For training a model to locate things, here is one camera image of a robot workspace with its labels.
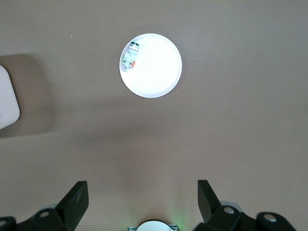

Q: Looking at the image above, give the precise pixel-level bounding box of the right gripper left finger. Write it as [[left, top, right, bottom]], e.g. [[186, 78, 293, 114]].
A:
[[0, 180, 89, 231]]

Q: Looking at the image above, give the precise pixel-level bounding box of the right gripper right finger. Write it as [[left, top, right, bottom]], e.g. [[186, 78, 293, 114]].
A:
[[192, 180, 299, 231]]

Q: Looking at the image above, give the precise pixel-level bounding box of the white lidded storage box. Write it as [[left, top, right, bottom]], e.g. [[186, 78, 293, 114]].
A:
[[0, 64, 21, 130]]

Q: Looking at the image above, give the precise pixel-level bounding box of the brown table cover sheet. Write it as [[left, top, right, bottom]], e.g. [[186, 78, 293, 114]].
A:
[[0, 0, 308, 231]]

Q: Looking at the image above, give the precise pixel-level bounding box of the pink round plate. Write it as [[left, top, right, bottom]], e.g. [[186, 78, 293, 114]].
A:
[[119, 33, 183, 99]]

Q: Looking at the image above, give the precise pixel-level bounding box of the white green switch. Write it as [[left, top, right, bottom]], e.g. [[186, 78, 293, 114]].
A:
[[121, 41, 141, 72]]

